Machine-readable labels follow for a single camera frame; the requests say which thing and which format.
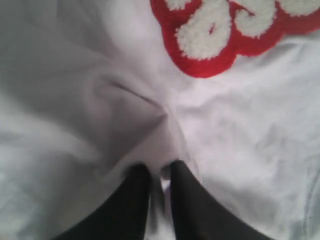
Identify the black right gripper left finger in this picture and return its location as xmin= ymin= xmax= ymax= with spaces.
xmin=55 ymin=164 xmax=152 ymax=240

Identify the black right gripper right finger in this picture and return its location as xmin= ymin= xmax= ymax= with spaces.
xmin=170 ymin=160 xmax=258 ymax=240

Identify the white t-shirt red lettering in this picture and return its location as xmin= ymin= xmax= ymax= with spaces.
xmin=0 ymin=0 xmax=320 ymax=240

